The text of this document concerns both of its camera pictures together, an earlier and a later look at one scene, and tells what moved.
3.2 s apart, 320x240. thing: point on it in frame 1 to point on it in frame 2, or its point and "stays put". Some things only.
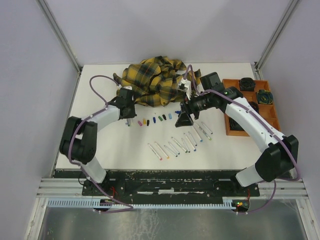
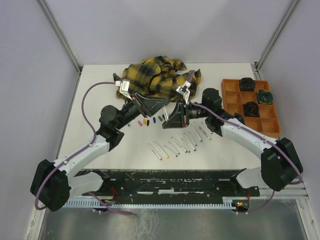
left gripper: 132,114 to 149,107
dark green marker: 186,151 stays put
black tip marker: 170,151 stays put
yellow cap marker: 167,157 stays put
